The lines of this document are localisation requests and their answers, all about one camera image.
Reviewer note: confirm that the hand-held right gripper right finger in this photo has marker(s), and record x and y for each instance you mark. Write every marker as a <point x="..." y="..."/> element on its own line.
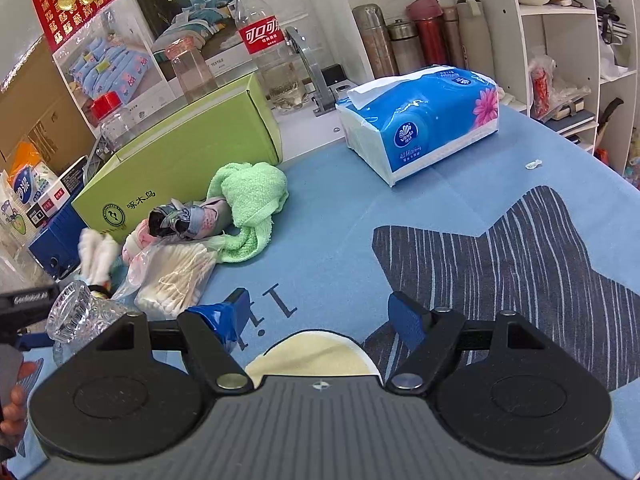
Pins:
<point x="406" y="320"/>

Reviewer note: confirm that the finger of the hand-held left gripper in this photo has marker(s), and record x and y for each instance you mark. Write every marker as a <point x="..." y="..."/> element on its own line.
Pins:
<point x="35" y="342"/>

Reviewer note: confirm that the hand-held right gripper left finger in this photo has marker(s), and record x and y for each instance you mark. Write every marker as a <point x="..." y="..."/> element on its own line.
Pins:
<point x="231" y="312"/>

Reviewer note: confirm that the colorful fabric item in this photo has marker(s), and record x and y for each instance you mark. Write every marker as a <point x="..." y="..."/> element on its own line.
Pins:
<point x="98" y="291"/>

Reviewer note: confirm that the white sock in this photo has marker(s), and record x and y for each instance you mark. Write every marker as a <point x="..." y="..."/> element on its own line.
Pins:
<point x="99" y="255"/>

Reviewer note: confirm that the pastel patterned sock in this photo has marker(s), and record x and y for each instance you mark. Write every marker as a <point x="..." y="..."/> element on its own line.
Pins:
<point x="205" y="215"/>

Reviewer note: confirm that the pink and white socks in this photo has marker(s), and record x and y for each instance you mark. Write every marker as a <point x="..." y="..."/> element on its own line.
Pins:
<point x="136" y="247"/>

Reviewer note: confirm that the green towel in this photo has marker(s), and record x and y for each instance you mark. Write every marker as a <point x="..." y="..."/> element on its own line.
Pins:
<point x="250" y="190"/>

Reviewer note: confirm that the green cardboard box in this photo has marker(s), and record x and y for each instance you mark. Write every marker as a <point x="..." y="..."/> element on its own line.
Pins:
<point x="175" y="160"/>

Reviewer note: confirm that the person's left hand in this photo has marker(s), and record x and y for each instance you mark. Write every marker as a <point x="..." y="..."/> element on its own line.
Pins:
<point x="12" y="425"/>

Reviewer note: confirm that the clear cut glass cup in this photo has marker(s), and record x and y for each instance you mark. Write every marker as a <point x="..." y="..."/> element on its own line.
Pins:
<point x="80" y="315"/>

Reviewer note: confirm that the blue machine housing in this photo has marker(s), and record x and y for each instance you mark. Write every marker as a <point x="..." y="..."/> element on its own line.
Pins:
<point x="55" y="245"/>

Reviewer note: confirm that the bag of cotton swabs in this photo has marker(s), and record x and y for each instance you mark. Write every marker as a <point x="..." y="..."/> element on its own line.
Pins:
<point x="170" y="275"/>

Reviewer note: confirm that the white and red box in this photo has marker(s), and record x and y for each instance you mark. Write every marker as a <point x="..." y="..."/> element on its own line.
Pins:
<point x="57" y="197"/>

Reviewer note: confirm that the blue printed table mat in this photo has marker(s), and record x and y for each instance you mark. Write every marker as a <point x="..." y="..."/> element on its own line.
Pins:
<point x="350" y="210"/>

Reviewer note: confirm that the orange and blue package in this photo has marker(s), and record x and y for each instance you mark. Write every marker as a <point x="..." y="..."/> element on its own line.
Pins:
<point x="32" y="170"/>

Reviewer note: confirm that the brown cardboard box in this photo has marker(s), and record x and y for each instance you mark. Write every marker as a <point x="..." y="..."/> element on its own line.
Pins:
<point x="40" y="125"/>

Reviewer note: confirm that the white base board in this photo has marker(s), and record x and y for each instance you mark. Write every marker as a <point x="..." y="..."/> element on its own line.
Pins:
<point x="305" y="135"/>

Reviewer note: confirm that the blue tissue pack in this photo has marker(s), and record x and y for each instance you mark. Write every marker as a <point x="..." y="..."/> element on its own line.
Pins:
<point x="425" y="125"/>

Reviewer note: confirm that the clear jar with red lid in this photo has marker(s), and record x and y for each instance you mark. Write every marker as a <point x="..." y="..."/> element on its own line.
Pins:
<point x="117" y="125"/>

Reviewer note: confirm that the small paper scrap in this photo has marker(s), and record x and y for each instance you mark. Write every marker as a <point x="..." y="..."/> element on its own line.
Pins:
<point x="533" y="164"/>

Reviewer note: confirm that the glass jar with pink lid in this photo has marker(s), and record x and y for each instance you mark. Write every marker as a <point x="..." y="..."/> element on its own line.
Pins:
<point x="192" y="75"/>

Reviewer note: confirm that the black adapter box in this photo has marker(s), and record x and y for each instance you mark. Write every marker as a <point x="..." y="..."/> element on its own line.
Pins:
<point x="334" y="77"/>

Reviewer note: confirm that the stack of books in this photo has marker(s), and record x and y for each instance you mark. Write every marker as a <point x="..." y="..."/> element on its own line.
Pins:
<point x="572" y="120"/>

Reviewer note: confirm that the bedding set package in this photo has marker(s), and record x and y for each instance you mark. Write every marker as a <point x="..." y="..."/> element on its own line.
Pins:
<point x="125" y="60"/>

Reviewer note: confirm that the short steel thermos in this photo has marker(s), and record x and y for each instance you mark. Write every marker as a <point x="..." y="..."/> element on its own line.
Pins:
<point x="406" y="50"/>

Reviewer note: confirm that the red and white plastic bag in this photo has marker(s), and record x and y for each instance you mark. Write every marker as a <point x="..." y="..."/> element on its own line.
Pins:
<point x="542" y="85"/>

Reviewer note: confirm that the cola bottle with red label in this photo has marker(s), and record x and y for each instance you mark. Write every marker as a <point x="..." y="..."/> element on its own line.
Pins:
<point x="260" y="35"/>

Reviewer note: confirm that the tall steel thermos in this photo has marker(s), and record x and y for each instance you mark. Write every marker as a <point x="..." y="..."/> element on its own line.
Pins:
<point x="375" y="40"/>

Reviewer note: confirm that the cream white thermos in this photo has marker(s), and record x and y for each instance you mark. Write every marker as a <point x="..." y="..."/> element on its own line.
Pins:
<point x="475" y="40"/>

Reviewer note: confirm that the slim brown thermos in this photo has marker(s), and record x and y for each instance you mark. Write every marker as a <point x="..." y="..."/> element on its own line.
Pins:
<point x="452" y="35"/>

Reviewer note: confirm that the red poster with gold print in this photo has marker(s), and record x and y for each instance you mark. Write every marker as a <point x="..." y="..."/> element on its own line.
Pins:
<point x="65" y="15"/>

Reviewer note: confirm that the red thermos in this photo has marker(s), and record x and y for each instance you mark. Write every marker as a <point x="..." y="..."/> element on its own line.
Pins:
<point x="429" y="30"/>

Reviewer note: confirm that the white dish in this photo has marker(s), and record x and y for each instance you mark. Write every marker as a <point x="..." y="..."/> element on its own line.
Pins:
<point x="534" y="0"/>

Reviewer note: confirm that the white shelving unit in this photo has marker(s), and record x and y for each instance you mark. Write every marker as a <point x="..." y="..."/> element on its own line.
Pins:
<point x="565" y="10"/>

